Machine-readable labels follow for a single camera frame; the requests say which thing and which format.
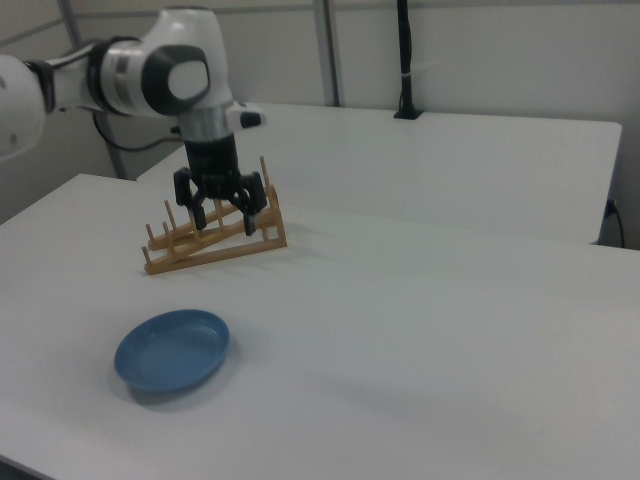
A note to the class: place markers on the wooden plate rack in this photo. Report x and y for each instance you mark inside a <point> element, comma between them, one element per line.
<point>225,250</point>

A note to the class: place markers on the black camera pole with base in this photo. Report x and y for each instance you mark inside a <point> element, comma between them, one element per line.
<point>406,60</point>

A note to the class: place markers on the white back table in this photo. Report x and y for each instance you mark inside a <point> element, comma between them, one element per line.
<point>425,160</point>

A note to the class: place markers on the blue round plate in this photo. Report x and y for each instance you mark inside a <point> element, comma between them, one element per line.
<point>172,352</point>

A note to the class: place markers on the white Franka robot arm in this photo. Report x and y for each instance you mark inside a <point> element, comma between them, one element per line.
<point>125,80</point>

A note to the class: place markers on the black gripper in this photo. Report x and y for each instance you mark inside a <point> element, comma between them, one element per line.
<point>212,165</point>

